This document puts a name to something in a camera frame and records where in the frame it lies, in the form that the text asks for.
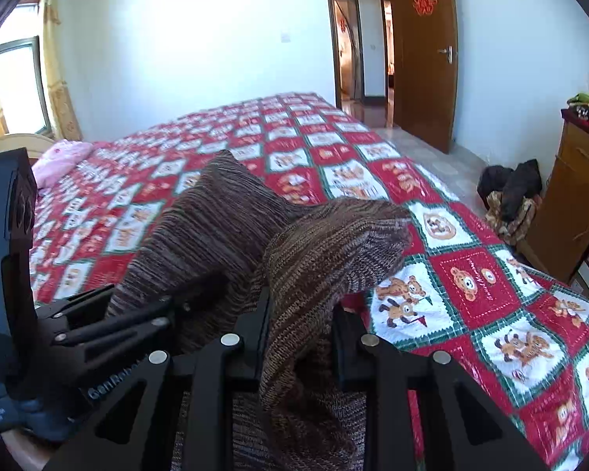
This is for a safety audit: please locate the wooden cabinet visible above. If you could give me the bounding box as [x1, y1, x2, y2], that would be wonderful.
[523, 110, 589, 285]

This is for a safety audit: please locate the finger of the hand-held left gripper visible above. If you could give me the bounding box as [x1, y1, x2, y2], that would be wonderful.
[33, 283, 117, 329]
[49, 295, 194, 356]

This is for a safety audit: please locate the pink pillow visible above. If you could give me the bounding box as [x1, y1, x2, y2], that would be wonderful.
[31, 140, 95, 190]

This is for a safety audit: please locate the black jacket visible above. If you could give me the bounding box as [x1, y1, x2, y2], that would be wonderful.
[477, 158, 543, 223]

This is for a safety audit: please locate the brown wooden door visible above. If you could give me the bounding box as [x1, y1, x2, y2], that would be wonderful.
[387, 0, 460, 154]

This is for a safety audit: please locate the brown knitted sweater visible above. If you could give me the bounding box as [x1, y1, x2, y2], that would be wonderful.
[105, 150, 415, 471]

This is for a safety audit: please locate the window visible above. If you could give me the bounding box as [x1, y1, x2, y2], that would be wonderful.
[0, 2, 52, 136]

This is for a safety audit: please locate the tan patterned cloth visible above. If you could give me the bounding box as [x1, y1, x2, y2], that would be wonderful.
[485, 191, 539, 247]

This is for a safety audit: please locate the red checked printed bedspread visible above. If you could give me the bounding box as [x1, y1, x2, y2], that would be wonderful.
[29, 91, 589, 469]

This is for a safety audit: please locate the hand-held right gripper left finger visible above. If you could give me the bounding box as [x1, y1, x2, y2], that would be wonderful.
[44, 287, 274, 471]

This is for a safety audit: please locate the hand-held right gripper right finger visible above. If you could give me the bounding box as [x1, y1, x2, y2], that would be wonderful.
[332, 304, 554, 471]

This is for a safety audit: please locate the cream wooden headboard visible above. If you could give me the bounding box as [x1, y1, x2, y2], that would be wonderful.
[0, 132, 56, 158]

